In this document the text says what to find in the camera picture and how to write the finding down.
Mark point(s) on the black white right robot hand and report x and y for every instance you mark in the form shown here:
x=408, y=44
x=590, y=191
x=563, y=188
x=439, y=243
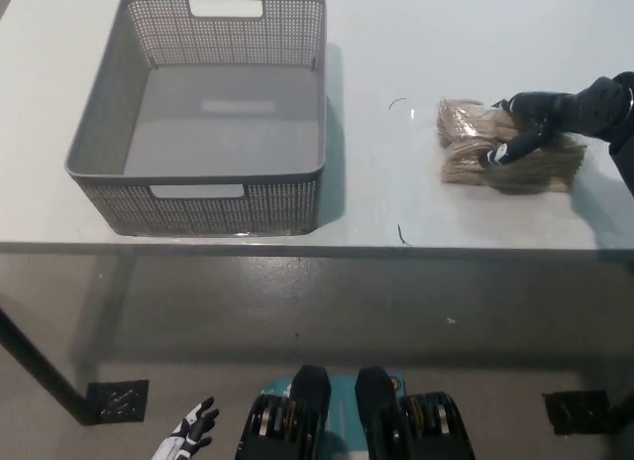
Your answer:
x=584, y=108

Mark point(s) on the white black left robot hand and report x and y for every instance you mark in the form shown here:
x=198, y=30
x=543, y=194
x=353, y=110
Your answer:
x=185, y=432

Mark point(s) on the clear bag of wooden forks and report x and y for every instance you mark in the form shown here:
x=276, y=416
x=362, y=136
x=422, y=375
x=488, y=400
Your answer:
x=525, y=172

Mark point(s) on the black teal robot torso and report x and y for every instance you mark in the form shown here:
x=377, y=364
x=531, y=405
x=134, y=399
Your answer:
x=307, y=420

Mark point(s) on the black metal table leg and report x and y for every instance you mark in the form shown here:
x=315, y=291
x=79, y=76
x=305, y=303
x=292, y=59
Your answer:
x=44, y=371

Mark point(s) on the grey perforated plastic basket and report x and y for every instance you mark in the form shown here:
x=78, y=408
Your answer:
x=104, y=130

